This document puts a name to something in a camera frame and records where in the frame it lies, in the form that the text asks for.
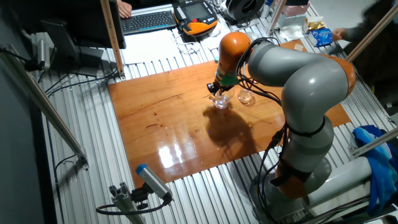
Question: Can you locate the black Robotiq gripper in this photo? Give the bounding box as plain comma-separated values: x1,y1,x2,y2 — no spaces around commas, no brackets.
206,80,234,98

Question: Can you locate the clear glass mug with handle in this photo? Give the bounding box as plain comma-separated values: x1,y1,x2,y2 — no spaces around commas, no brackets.
210,86,235,110

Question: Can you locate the clear glass cup without handle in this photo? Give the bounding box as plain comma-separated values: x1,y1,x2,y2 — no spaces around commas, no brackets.
237,88,254,104

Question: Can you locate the helper forearm grey sleeve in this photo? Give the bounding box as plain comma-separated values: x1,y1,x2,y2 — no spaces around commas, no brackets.
343,26,374,43

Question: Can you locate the helper bare hand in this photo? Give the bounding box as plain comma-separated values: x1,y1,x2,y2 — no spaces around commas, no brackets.
331,27,346,43

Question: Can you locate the operator hand at keyboard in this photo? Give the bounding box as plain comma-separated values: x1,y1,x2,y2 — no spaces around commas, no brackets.
116,0,133,19

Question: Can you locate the small white paper sheet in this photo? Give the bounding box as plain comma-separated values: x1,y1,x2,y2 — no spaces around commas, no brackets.
203,29,223,50

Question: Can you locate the glossy wooden board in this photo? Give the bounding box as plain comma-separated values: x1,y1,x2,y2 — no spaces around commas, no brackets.
108,39,352,189

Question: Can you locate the white crumpled tissue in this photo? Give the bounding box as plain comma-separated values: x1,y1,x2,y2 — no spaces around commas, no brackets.
208,21,223,38

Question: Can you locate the orange black teach pendant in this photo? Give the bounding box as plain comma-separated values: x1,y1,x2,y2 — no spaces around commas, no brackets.
172,0,219,37

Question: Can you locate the black round spool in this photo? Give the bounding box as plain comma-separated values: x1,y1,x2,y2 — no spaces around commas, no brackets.
225,0,266,22

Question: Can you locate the large white paper sheet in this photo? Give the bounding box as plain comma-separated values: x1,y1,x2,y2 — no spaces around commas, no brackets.
121,29,187,65

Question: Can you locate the silver can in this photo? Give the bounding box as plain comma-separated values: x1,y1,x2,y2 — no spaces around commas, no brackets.
261,0,271,18

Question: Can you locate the black computer keyboard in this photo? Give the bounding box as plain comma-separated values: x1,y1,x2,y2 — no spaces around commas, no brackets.
120,10,177,35

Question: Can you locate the pink box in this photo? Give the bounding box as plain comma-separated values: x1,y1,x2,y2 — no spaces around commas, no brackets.
281,2,311,18

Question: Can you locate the blue snack packet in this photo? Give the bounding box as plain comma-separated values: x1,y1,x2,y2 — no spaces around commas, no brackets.
309,27,333,47

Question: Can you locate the gold snack packet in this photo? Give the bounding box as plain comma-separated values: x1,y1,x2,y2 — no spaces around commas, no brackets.
304,16,326,32

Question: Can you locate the black computer monitor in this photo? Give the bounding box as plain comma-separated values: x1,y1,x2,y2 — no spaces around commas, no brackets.
9,0,127,50

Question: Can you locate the person in face mask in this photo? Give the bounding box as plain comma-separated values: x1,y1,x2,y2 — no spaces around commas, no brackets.
345,2,398,62

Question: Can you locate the grey monitor stand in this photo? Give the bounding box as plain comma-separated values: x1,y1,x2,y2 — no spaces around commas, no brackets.
40,20,105,77

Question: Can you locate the blue cloth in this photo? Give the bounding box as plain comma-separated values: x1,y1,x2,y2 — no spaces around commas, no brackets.
353,124,398,215

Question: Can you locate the white charger with cable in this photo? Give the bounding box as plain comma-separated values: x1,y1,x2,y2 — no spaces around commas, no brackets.
170,32,203,56

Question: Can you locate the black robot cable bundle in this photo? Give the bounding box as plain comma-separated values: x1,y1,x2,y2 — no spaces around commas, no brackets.
236,37,290,224

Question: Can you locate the slanted aluminium frame post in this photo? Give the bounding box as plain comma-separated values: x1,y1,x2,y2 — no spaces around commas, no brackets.
266,0,287,35

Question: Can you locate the silver camera with blue cap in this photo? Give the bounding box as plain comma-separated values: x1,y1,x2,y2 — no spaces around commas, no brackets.
135,164,174,202

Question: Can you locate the wooden upright post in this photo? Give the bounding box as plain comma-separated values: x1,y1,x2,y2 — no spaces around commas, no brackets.
99,0,126,78

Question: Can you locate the thin black power cable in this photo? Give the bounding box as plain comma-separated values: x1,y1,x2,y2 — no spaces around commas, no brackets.
43,68,119,94

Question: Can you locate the short aluminium profile mount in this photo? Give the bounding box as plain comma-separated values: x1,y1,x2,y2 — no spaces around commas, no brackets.
108,182,147,224

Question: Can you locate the black camera cable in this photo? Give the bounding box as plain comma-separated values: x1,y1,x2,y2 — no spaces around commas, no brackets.
95,192,174,216

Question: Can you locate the short aluminium frame beam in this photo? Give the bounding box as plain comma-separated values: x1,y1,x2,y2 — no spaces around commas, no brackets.
351,127,398,157

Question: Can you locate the long aluminium frame beam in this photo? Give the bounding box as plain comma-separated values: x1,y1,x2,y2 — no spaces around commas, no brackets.
0,43,90,170

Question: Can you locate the small silver camera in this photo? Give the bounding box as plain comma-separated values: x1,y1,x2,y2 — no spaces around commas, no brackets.
37,39,51,71

